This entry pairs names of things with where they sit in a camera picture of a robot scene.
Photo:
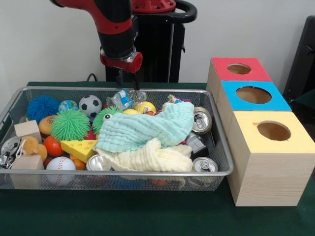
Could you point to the dark green tablecloth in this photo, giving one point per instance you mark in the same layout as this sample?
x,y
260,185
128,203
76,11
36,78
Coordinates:
x,y
147,216
307,103

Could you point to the yellow cheese wedge toy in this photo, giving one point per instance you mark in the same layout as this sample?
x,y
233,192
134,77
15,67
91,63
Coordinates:
x,y
77,148

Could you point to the silver drink can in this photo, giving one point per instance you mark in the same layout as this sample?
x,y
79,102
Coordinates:
x,y
204,164
97,162

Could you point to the blue spiky ball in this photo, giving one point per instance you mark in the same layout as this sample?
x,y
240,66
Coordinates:
x,y
41,108

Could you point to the cream cloth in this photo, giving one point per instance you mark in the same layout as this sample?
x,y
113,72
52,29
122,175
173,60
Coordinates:
x,y
152,157

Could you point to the soccer ball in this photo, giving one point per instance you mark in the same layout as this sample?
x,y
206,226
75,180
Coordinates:
x,y
90,105

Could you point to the crumpled clear plastic bottle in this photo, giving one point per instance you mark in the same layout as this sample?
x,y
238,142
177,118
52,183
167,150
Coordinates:
x,y
123,99

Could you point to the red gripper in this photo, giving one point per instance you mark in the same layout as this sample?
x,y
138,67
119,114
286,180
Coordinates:
x,y
120,64

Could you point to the green fuzzy monster toy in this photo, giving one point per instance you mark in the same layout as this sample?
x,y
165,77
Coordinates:
x,y
103,116

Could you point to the green spiky ball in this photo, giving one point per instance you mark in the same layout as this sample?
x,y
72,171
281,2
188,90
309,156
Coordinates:
x,y
70,125

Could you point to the crushed drink can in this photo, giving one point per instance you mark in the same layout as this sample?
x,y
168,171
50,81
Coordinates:
x,y
203,121

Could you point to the mint green cloth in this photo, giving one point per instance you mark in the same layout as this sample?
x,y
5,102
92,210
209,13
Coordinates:
x,y
147,130

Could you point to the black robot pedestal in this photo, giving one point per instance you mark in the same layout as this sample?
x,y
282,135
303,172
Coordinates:
x,y
162,49

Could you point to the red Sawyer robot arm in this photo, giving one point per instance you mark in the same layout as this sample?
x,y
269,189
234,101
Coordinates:
x,y
113,24

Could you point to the black chair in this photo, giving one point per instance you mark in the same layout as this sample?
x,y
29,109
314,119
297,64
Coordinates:
x,y
302,61

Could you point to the wooden box with three holes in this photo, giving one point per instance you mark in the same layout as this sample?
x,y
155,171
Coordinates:
x,y
270,177

